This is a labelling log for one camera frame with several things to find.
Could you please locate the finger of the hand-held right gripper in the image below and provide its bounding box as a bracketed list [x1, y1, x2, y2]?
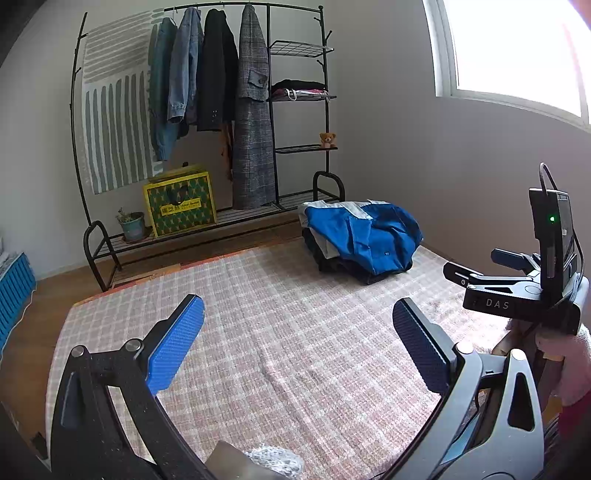
[442, 261, 533, 290]
[491, 248, 542, 274]

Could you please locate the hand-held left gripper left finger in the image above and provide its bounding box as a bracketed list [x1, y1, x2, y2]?
[48, 294, 206, 480]

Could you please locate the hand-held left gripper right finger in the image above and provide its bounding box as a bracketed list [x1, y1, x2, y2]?
[390, 298, 548, 480]

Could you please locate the white and blue jacket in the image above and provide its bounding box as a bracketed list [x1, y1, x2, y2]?
[298, 199, 424, 274]

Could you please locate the black metal clothes rack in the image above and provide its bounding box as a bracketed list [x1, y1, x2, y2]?
[69, 2, 346, 292]

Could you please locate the person's right hand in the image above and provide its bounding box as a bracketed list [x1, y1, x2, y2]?
[533, 323, 591, 408]

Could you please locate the person's left hand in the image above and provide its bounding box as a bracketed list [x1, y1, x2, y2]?
[247, 444, 304, 478]

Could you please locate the small potted plant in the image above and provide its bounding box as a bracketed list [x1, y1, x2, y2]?
[115, 208, 147, 243]

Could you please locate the pink checked blanket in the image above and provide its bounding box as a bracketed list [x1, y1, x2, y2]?
[46, 231, 546, 480]

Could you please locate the yellow patterned box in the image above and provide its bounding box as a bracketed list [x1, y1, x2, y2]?
[142, 164, 218, 238]

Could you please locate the blue slatted crate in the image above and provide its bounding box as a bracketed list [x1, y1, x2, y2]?
[0, 251, 38, 352]

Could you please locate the orange brown scarf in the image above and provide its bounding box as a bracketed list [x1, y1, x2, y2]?
[221, 121, 235, 183]

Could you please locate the window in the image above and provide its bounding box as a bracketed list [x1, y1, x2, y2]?
[422, 0, 591, 125]

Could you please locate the grey plaid coat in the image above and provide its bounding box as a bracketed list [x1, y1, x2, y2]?
[231, 4, 278, 210]

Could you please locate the teal blue jacket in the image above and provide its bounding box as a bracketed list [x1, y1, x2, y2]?
[148, 17, 181, 162]

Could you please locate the black folded garment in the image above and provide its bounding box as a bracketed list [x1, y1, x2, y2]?
[271, 79, 326, 92]

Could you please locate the light denim jacket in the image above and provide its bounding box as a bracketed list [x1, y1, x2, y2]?
[167, 7, 205, 139]

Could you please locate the black coat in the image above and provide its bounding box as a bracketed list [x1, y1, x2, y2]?
[196, 8, 240, 134]

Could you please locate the green striped wall hanging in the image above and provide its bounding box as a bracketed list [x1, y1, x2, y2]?
[81, 10, 167, 195]

